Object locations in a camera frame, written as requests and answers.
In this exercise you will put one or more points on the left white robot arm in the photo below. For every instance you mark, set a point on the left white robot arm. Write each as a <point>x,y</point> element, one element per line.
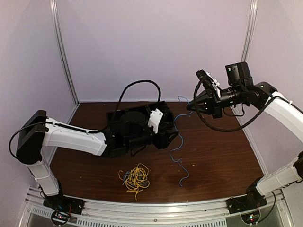
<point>42,131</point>

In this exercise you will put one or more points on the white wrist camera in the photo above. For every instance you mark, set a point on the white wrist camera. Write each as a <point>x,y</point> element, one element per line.
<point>209,82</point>
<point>155,119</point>

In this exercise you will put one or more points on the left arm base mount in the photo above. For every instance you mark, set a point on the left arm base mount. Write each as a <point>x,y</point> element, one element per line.
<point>62,213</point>

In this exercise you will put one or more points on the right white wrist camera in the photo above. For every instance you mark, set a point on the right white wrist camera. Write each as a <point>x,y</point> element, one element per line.
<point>209,82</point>

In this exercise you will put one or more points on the black three-compartment bin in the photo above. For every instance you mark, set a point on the black three-compartment bin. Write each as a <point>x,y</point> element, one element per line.
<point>130,124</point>

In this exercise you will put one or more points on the right aluminium frame post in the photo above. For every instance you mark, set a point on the right aluminium frame post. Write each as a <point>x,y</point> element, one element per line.
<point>252,17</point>

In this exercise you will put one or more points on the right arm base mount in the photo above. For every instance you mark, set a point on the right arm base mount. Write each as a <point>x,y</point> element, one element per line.
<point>248,210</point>

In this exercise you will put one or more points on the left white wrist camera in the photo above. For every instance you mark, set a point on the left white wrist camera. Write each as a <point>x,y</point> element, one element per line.
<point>155,119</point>

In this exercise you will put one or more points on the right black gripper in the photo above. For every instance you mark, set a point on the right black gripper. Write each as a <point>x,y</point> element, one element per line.
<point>212,103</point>

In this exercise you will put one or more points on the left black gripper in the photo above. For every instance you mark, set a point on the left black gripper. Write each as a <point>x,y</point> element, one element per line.
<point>163,141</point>

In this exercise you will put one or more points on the aluminium front rail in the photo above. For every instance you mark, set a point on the aluminium front rail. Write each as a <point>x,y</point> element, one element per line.
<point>211,213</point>

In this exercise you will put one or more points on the aluminium frame post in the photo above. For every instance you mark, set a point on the aluminium frame post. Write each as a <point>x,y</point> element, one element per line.
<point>252,17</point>
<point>62,52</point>

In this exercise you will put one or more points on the left aluminium frame post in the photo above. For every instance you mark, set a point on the left aluminium frame post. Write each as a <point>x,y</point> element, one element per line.
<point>62,52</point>

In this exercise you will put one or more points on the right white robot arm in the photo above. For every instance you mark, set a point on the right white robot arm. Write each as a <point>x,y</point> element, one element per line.
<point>266,99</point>

